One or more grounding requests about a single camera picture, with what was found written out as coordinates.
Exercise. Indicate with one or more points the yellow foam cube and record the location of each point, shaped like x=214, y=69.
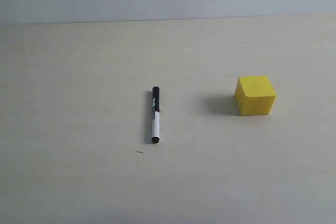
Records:
x=254, y=95

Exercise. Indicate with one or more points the black and white marker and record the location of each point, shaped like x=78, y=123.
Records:
x=155, y=115

